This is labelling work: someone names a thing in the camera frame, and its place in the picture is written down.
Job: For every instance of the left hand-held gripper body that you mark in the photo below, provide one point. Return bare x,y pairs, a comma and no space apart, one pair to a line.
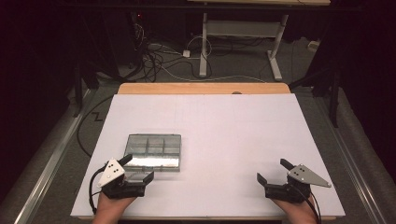
123,188

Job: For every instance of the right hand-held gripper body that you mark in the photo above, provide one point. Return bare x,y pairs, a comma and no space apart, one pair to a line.
288,189

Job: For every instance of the clear plastic compartment box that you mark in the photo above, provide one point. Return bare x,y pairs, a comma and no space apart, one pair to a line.
155,149

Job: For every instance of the person's left hand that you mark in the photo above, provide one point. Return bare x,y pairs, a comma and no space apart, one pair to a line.
109,210

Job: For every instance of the white table mat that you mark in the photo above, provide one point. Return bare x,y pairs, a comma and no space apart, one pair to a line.
218,133

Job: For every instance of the black metal stand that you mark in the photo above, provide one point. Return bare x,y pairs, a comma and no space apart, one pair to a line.
333,99
77,93

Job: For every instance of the small white power adapter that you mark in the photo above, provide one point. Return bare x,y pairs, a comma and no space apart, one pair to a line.
186,53

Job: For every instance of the aluminium floor rail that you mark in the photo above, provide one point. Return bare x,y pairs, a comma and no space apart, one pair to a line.
351,168
53,158

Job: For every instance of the white metal frame desk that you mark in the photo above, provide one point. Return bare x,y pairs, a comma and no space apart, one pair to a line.
239,28

